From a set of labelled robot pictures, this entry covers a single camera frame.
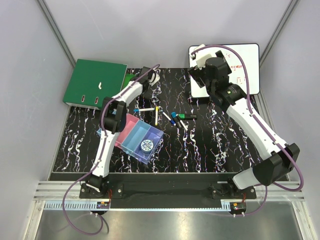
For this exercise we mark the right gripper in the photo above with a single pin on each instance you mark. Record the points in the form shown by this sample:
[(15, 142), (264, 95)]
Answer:
[(197, 75)]

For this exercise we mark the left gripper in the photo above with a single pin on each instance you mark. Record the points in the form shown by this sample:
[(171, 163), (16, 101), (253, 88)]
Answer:
[(149, 86)]

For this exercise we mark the white marker blue cap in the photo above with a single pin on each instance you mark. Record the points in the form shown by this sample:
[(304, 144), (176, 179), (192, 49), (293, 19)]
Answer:
[(138, 110)]

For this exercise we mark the yellow highlighter pen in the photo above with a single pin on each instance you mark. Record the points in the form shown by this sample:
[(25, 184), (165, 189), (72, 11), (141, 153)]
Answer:
[(156, 115)]

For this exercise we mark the four-compartment colourful organizer tray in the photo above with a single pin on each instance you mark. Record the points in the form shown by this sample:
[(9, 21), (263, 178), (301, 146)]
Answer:
[(129, 140)]

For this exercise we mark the round blue tape tin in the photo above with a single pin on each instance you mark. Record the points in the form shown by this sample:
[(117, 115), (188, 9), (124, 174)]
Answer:
[(146, 146)]

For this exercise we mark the green ring binder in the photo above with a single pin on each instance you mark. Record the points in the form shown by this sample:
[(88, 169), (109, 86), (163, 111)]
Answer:
[(82, 90)]

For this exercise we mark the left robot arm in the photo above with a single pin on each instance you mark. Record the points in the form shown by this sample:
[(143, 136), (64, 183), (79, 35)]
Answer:
[(113, 118)]

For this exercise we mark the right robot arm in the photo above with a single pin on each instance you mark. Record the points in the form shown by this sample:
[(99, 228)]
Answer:
[(278, 157)]

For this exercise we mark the green folder sheet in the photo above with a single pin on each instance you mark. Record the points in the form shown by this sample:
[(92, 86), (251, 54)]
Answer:
[(127, 79)]

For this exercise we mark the blue capped marker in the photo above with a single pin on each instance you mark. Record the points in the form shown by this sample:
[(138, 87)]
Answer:
[(176, 120)]

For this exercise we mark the white pen blue tip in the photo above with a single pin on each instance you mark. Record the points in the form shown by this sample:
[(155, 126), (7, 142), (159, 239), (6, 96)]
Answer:
[(169, 118)]

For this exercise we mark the green black marker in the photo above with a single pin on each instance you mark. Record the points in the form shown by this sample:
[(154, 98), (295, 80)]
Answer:
[(188, 116)]

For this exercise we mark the white whiteboard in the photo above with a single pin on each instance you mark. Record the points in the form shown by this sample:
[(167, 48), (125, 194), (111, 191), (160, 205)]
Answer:
[(249, 53)]

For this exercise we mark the black marble pattern mat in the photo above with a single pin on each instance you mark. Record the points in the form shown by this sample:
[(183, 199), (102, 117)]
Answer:
[(212, 143)]

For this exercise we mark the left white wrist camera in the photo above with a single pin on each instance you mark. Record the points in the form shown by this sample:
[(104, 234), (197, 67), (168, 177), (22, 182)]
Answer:
[(153, 78)]

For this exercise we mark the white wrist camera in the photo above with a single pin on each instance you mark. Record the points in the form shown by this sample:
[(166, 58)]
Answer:
[(153, 78), (200, 56)]

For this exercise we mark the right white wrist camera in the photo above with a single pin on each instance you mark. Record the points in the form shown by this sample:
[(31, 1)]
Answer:
[(200, 56)]

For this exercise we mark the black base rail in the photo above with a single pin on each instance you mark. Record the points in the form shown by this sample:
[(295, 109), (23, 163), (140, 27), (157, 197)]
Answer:
[(161, 191)]

